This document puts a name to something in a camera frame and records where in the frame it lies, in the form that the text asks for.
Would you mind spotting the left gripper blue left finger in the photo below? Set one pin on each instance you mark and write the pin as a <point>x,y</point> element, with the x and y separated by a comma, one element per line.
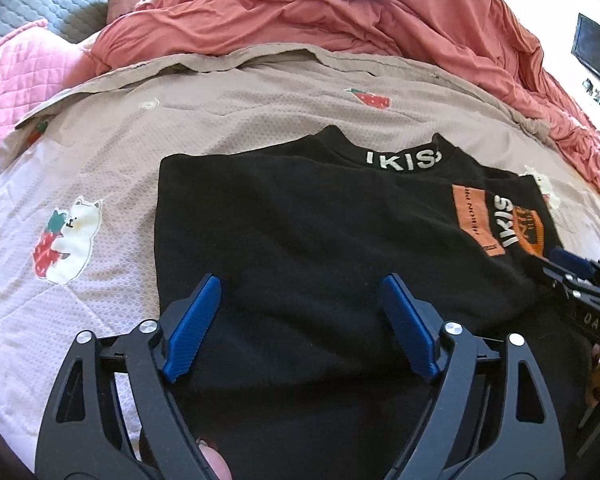
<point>83,433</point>

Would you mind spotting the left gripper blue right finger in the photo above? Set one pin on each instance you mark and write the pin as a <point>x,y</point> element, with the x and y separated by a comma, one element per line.
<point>490,415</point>

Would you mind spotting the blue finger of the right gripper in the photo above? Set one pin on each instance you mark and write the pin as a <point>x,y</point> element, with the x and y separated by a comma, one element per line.
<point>576,265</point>
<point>547,274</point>

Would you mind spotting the black long-sleeve shirt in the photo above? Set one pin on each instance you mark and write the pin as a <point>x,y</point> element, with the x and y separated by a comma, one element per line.
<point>299,375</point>

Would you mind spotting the right hand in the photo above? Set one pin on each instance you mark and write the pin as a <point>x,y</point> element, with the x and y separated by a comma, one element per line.
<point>592,390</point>

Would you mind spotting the left hand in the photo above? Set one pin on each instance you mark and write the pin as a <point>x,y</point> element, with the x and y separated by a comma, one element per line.
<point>215,460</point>

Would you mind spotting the white desk with clutter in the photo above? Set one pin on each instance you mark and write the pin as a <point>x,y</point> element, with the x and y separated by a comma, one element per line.
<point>591,90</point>

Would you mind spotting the pink cartoon print bedsheet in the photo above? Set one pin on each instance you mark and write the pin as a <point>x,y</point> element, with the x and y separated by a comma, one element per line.
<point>79,177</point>

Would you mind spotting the black monitor screen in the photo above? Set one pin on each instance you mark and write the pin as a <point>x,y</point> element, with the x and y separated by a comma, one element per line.
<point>586,44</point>

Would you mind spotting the coral red duvet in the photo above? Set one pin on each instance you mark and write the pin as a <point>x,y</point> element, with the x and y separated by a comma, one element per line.
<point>480,41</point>

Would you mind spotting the pink quilted pillow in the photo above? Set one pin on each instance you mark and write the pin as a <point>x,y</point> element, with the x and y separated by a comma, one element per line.
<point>36,64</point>

